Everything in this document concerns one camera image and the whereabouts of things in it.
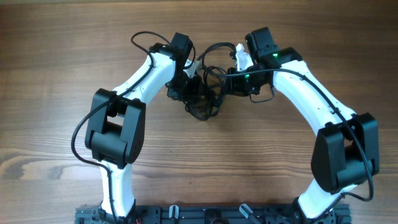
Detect black USB cable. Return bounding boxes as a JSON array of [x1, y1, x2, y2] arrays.
[[183, 65, 228, 121]]

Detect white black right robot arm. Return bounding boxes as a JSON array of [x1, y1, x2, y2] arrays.
[[226, 27, 379, 223]]

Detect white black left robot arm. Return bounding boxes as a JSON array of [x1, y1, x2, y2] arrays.
[[85, 33, 197, 223]]

